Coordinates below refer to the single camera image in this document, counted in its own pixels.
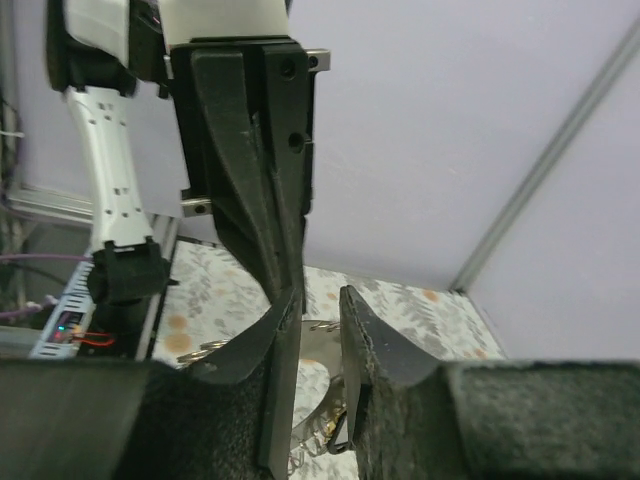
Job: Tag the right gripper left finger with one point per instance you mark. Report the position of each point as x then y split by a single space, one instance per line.
226 416

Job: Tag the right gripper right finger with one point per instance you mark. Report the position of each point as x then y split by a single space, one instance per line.
490 420

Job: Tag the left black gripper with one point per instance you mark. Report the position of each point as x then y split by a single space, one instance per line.
245 111

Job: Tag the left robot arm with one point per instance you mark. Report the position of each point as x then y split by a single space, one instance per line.
97 52

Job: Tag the floral table mat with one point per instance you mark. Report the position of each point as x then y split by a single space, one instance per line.
214 299

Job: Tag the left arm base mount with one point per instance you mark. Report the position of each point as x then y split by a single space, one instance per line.
125 331

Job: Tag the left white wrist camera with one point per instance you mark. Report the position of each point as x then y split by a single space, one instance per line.
186 20

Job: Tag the slotted cable duct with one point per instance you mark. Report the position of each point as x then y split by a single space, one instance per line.
60 337

